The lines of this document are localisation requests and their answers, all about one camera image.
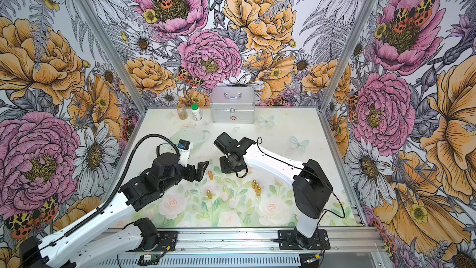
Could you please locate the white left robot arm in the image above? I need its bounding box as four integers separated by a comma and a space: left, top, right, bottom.
19, 153, 209, 268

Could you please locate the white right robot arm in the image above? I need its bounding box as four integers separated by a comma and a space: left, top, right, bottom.
213, 132, 333, 250

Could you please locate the white bottle green cap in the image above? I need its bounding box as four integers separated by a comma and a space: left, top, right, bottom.
191, 104, 202, 121

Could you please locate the silver aluminium first aid case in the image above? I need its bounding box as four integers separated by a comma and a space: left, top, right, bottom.
210, 86, 255, 124

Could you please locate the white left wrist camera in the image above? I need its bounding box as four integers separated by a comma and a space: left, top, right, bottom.
177, 139, 193, 167

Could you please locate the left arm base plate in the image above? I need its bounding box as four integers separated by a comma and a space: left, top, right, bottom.
133, 230, 179, 253

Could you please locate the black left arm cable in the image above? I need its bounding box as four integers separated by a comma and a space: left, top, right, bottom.
62, 133, 181, 239

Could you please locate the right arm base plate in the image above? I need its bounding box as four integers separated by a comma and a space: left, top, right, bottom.
273, 228, 330, 250

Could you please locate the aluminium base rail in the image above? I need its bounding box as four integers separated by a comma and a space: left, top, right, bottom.
98, 227, 392, 268

